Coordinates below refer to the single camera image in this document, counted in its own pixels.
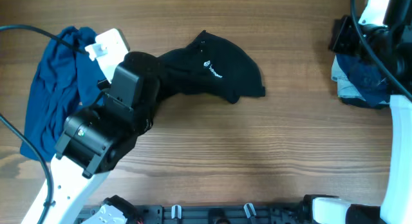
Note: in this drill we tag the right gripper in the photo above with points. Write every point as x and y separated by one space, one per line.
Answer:
340 32

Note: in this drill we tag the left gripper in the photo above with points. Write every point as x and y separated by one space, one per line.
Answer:
107 86

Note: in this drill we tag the black polo shirt with logo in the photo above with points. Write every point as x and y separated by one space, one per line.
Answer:
208 65

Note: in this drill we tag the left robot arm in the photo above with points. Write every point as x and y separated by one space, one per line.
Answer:
97 137

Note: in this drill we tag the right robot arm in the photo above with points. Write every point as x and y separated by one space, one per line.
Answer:
373 53

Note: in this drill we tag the black folded garment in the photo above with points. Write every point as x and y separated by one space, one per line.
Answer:
359 84

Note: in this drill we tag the light blue folded garment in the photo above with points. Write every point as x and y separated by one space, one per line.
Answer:
346 85

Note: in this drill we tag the dark navy folded garment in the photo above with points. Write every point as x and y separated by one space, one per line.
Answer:
365 82

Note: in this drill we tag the blue crumpled shirt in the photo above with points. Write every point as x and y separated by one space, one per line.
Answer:
65 82

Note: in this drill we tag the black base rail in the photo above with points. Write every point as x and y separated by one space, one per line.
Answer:
116 206

